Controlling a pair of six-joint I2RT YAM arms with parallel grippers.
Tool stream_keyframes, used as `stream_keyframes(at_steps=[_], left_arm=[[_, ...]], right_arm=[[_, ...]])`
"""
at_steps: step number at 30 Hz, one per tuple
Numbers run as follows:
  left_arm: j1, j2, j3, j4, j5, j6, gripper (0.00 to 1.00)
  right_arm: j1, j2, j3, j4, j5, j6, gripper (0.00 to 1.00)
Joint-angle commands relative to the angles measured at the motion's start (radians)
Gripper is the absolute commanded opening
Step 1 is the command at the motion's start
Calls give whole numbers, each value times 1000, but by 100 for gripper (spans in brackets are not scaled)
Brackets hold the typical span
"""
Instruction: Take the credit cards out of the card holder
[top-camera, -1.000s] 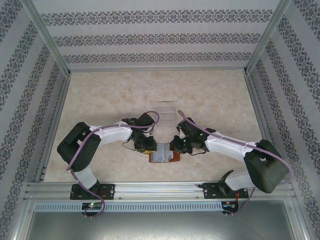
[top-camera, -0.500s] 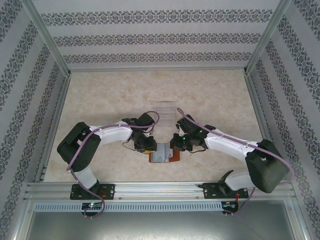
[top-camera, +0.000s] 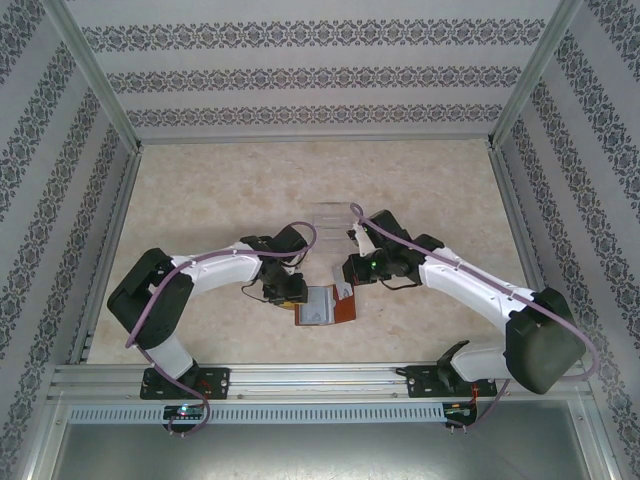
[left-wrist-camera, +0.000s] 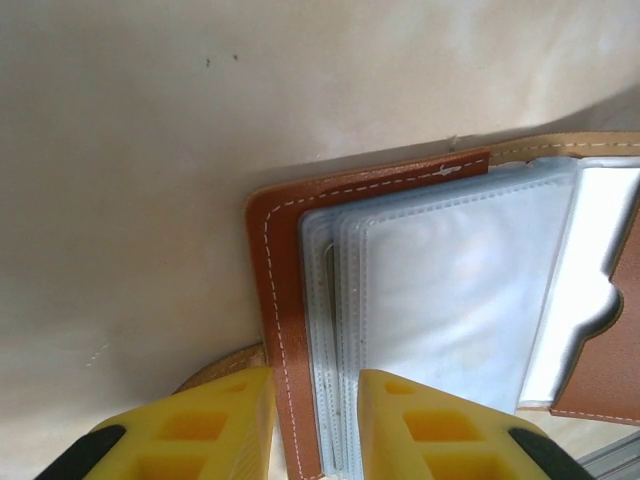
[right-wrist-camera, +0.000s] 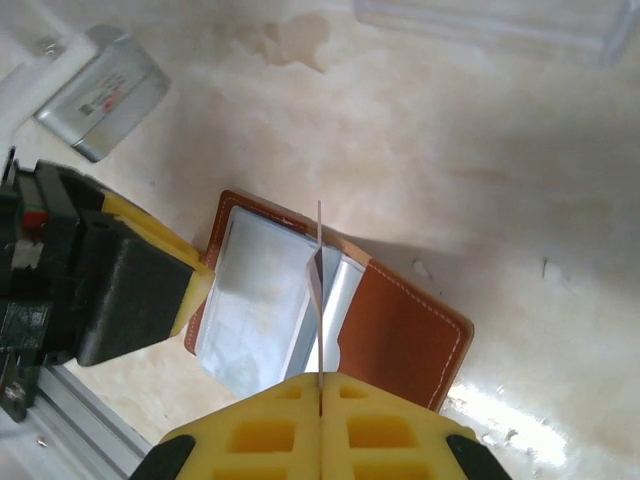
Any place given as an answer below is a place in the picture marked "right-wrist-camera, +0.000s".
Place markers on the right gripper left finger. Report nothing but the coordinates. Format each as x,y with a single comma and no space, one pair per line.
260,440

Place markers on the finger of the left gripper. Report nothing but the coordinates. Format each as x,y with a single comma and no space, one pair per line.
145,295

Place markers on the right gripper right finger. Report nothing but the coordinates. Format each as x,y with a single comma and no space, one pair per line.
380,440

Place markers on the brown leather card holder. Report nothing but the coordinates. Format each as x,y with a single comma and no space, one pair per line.
410,320

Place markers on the white credit card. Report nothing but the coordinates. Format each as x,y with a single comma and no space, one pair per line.
315,285

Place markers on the clear acrylic box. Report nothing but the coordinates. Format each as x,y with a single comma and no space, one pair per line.
615,40

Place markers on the long aluminium mounting rail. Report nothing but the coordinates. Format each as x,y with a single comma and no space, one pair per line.
85,415

